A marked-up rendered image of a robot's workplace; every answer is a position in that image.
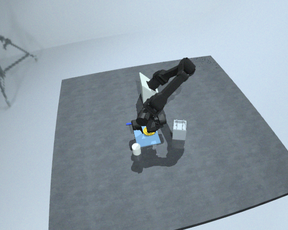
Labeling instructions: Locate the light blue flat mat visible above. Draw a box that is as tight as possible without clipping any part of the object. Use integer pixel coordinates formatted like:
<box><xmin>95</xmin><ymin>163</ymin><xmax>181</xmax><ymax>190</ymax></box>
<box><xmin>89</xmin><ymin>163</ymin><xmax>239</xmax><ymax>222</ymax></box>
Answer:
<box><xmin>134</xmin><ymin>130</ymin><xmax>161</xmax><ymax>147</ymax></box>

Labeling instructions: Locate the yellow plate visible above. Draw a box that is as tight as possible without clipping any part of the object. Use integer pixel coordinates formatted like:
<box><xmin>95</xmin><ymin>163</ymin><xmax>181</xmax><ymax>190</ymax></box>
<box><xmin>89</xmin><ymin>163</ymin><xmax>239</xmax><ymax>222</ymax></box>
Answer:
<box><xmin>143</xmin><ymin>127</ymin><xmax>155</xmax><ymax>136</ymax></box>

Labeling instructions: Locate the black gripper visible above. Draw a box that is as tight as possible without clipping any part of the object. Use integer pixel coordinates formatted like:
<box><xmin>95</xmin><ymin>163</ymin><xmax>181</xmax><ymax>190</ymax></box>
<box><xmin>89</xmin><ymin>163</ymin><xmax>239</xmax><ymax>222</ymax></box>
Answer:
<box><xmin>131</xmin><ymin>114</ymin><xmax>167</xmax><ymax>134</ymax></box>

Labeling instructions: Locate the white cylinder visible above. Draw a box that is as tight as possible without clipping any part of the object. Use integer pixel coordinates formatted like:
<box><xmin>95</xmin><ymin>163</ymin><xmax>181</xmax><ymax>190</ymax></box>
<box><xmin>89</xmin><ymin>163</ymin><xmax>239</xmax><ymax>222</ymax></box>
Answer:
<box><xmin>132</xmin><ymin>143</ymin><xmax>141</xmax><ymax>155</ymax></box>

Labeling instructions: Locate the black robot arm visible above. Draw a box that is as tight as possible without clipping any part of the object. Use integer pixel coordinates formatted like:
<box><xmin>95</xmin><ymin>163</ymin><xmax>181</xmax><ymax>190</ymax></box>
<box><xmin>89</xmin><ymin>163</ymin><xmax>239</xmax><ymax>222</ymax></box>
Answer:
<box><xmin>136</xmin><ymin>57</ymin><xmax>196</xmax><ymax>133</ymax></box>

